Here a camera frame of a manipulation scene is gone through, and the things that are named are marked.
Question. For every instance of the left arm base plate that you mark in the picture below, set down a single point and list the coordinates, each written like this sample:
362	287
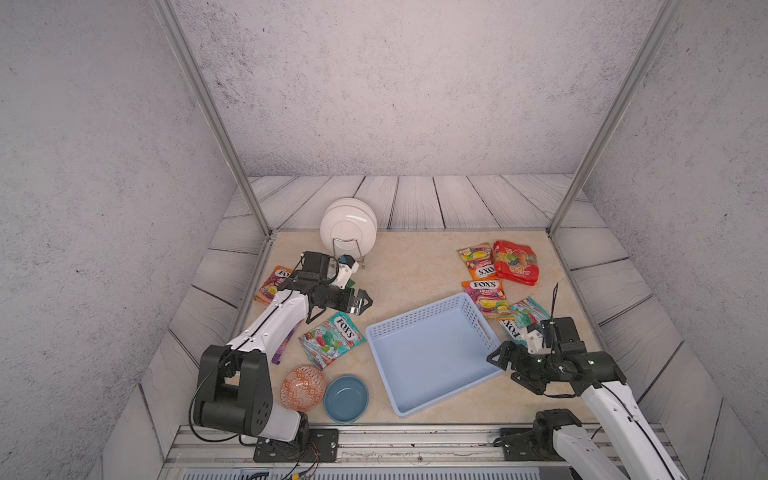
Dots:
312	445

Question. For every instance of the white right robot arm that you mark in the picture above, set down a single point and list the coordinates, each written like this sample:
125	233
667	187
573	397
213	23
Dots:
558	434

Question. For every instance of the orange patterned bowl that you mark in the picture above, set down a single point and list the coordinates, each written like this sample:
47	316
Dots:
303	389

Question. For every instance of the teal Fox's mint bag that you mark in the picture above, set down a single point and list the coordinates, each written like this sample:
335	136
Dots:
331	340
522	314

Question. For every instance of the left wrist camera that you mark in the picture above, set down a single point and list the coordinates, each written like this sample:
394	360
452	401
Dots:
328	268

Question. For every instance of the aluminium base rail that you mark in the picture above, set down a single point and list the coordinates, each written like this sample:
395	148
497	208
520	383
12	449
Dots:
368	451

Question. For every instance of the right aluminium corner post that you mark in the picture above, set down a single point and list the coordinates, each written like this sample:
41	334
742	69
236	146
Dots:
639	67

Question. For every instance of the red Lot 100 candy bag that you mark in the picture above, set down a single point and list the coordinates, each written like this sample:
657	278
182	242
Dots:
514	262

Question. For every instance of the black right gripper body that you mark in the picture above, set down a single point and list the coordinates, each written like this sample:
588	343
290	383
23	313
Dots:
537	366

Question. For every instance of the orange fox's fruits bag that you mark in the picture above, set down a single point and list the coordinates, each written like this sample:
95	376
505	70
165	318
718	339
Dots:
489	297
479	261

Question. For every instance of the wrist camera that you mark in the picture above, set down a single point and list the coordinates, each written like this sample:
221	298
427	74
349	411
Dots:
328	268
551	335

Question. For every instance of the left aluminium corner post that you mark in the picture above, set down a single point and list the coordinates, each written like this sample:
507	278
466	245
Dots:
185	57

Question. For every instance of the white plate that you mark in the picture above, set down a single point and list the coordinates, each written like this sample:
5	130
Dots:
348	218

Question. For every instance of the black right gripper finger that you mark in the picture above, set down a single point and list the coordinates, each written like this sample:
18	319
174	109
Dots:
498	359
522	377

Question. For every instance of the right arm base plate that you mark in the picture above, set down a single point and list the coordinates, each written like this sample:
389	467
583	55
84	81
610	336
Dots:
520	444

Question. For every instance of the purple Fox's candy bag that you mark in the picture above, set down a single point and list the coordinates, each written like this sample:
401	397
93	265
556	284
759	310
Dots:
276	358

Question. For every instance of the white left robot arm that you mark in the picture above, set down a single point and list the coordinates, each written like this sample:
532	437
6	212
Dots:
234	389

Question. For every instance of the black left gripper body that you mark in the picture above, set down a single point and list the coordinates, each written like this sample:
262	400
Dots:
336	298

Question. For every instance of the aluminium corner post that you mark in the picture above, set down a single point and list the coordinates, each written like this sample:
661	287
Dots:
639	67
185	57

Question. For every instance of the light blue plastic basket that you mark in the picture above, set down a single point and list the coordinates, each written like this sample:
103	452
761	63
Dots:
433	353

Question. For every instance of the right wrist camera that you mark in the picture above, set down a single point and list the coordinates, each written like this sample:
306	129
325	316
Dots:
551	335

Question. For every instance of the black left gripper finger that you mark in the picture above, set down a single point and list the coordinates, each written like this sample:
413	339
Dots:
359	306
362	298

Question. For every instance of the blue ceramic bowl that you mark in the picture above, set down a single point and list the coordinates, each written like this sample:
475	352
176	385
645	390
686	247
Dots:
346	399

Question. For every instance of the wire plate stand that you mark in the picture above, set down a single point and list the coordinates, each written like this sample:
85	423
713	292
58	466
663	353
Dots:
350	247

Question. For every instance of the orange Fox's bag left wall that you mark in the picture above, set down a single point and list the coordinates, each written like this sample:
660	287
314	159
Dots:
266	292

